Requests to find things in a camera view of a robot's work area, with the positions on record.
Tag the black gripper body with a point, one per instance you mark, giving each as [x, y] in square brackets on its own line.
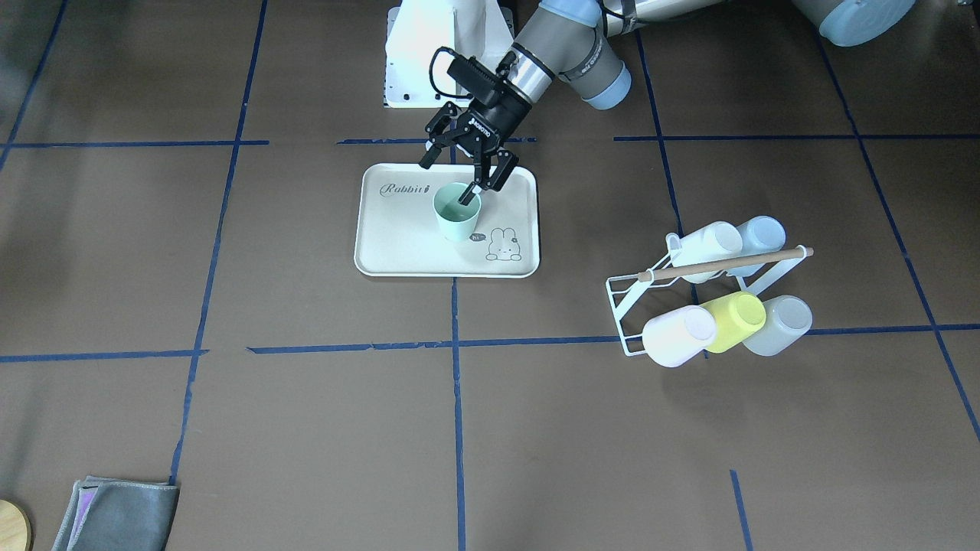
[501, 112]

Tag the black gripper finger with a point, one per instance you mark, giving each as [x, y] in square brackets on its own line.
[492, 170]
[434, 148]

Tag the green cup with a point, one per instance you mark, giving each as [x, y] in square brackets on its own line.
[456, 221]

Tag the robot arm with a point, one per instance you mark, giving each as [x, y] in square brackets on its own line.
[571, 42]

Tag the cream rabbit tray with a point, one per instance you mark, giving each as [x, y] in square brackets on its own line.
[399, 233]

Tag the cream white cup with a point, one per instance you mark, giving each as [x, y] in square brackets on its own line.
[714, 242]

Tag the pink cup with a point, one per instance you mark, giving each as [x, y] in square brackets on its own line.
[675, 337]

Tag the light blue cup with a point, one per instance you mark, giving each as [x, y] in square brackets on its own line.
[761, 235]

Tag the yellow cup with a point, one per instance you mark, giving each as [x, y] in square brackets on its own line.
[737, 315]

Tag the grey cup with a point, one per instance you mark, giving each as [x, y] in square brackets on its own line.
[788, 317]

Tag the grey folded cloth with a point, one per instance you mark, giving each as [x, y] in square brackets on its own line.
[117, 514]

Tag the wooden stand with round base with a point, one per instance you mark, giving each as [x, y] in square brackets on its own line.
[16, 531]

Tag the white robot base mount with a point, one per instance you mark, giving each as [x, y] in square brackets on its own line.
[415, 74]

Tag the white wire cup rack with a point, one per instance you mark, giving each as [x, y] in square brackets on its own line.
[753, 274]

